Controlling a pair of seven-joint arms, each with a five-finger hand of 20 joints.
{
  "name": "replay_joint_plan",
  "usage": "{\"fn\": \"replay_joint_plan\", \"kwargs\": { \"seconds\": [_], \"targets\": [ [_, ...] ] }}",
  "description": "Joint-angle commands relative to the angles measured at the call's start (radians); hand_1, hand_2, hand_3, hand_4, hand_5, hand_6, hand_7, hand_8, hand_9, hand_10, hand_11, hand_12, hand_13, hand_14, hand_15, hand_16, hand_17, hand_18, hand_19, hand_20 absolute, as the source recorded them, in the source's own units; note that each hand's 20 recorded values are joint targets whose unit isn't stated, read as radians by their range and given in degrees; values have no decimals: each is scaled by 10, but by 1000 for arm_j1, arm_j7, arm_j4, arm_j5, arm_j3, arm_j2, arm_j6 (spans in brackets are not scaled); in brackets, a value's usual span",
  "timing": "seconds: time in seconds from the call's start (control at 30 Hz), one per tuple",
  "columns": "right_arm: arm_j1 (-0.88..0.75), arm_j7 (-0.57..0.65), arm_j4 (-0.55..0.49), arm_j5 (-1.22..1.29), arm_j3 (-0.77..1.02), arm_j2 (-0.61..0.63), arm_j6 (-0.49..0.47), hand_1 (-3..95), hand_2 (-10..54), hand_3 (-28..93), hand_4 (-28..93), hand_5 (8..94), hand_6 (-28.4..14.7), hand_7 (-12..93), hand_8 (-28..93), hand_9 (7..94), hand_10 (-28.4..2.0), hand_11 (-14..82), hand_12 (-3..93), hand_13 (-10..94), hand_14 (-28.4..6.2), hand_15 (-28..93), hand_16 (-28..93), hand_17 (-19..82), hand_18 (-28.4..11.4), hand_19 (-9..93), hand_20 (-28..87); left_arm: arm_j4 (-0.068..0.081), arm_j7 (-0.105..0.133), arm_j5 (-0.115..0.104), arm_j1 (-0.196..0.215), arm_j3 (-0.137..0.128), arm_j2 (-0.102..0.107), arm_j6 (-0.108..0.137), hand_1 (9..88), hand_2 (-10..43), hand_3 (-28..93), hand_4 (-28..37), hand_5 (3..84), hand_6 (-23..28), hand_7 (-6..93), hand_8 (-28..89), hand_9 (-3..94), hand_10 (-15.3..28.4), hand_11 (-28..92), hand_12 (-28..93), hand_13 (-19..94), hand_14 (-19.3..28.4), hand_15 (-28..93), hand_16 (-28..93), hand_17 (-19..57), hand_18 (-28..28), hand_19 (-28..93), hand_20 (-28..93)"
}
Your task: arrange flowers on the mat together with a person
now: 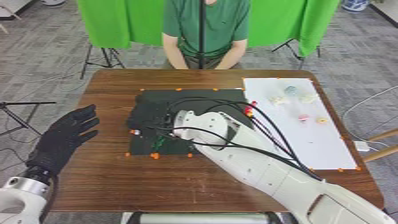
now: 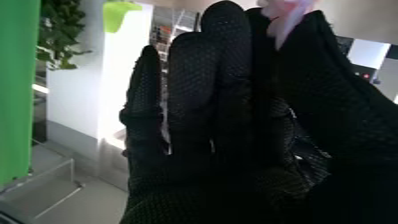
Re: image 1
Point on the blue white vase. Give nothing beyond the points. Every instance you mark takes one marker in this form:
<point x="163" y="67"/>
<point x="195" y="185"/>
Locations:
<point x="356" y="5"/>

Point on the wooden chair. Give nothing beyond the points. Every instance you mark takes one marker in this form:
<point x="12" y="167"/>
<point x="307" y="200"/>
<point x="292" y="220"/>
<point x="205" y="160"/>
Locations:
<point x="383" y="145"/>

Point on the pink flower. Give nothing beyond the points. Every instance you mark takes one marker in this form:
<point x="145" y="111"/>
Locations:
<point x="305" y="117"/>

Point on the black pole stand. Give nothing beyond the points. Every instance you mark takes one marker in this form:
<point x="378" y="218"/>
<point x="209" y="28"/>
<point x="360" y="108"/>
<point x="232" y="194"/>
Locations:
<point x="202" y="40"/>

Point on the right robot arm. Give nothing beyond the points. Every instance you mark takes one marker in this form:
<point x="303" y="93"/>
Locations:
<point x="267" y="166"/>

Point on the white flower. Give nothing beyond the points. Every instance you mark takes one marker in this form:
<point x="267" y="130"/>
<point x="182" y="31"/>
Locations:
<point x="278" y="100"/>
<point x="308" y="98"/>

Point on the white sheet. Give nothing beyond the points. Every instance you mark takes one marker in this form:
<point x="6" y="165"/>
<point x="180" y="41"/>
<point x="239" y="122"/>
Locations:
<point x="308" y="143"/>

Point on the green sprig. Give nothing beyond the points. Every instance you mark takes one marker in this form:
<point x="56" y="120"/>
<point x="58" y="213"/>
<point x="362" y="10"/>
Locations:
<point x="159" y="142"/>

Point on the person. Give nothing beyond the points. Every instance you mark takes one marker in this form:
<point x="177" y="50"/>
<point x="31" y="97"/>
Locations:
<point x="207" y="30"/>

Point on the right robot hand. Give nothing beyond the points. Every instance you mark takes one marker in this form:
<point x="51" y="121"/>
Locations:
<point x="148" y="113"/>

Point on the black folding stand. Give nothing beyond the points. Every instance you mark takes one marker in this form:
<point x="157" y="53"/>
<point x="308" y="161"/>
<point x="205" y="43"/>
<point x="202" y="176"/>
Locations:
<point x="21" y="115"/>

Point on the blue flower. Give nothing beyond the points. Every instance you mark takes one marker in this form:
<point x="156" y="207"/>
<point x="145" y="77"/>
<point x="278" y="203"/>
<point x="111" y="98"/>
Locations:
<point x="291" y="89"/>

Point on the white power adapter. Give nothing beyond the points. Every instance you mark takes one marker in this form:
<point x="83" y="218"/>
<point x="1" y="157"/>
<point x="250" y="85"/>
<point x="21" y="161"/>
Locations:
<point x="362" y="146"/>

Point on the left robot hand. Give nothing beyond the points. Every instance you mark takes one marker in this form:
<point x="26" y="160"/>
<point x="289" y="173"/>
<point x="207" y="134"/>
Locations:
<point x="63" y="140"/>

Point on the dark mat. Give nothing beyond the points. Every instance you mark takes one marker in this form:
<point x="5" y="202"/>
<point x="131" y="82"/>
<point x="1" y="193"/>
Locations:
<point x="196" y="96"/>

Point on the yellow flower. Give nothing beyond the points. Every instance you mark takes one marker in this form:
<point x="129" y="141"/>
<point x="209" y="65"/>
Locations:
<point x="323" y="120"/>

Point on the black tripod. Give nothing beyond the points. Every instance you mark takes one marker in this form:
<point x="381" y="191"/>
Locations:
<point x="104" y="61"/>
<point x="296" y="50"/>

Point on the pale grey bar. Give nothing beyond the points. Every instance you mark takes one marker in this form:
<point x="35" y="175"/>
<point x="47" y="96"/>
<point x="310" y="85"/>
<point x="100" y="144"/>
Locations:
<point x="202" y="218"/>

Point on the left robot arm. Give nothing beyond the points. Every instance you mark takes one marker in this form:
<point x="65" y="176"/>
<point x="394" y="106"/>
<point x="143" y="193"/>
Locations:
<point x="21" y="196"/>

